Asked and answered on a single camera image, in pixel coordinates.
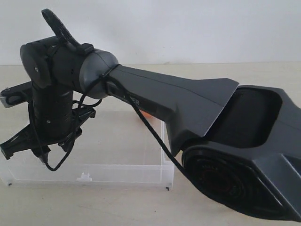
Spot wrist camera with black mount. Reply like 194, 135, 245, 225
0, 81, 32, 108

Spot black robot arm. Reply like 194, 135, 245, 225
0, 37, 301, 222

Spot black cable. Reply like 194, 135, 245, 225
25, 8, 290, 215

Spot clear plastic drawer bin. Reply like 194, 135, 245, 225
0, 110, 174, 190

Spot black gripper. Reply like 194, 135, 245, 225
0, 82, 96, 164

